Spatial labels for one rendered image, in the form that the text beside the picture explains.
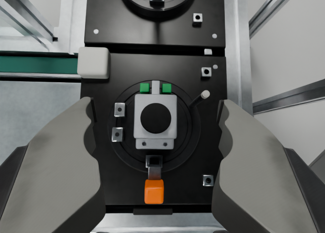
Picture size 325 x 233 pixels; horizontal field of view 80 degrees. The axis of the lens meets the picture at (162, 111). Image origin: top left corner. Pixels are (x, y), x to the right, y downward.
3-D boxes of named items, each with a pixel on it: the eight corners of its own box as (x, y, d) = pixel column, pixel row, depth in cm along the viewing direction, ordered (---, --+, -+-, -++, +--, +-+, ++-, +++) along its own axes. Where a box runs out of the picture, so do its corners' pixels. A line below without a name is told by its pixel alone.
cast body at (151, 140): (171, 148, 25) (178, 152, 18) (137, 147, 25) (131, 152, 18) (171, 84, 26) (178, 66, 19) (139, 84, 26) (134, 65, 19)
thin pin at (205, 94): (193, 108, 30) (210, 97, 21) (188, 108, 30) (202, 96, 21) (193, 103, 30) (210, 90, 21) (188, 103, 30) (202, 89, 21)
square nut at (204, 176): (211, 184, 30) (214, 186, 29) (201, 184, 30) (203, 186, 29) (211, 173, 31) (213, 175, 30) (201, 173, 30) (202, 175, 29)
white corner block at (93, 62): (111, 82, 34) (106, 75, 30) (84, 81, 33) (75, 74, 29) (113, 56, 34) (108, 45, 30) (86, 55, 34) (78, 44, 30)
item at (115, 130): (124, 141, 29) (122, 141, 27) (113, 141, 28) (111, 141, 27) (124, 127, 29) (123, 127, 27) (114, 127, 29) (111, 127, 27)
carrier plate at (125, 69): (226, 200, 32) (231, 205, 30) (77, 201, 31) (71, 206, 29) (222, 60, 35) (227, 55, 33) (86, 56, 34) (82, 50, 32)
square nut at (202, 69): (209, 78, 33) (211, 76, 32) (200, 78, 32) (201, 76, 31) (209, 69, 33) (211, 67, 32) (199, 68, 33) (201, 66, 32)
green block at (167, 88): (168, 100, 30) (171, 92, 25) (160, 99, 30) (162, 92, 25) (168, 92, 30) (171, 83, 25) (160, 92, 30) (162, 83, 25)
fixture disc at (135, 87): (198, 171, 30) (201, 173, 29) (108, 170, 30) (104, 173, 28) (197, 83, 32) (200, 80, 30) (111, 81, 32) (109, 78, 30)
